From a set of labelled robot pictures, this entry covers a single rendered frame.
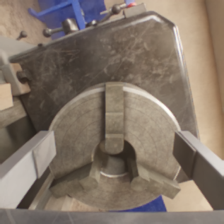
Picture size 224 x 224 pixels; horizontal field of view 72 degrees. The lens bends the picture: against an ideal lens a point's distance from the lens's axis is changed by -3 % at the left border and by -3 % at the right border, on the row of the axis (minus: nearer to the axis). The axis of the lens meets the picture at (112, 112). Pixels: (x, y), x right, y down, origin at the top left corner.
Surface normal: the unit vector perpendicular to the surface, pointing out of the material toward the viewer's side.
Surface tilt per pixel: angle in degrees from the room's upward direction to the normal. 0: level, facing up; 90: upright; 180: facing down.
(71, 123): 90
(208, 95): 90
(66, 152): 90
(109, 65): 90
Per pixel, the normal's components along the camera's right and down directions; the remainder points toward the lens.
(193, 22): -0.02, 0.26
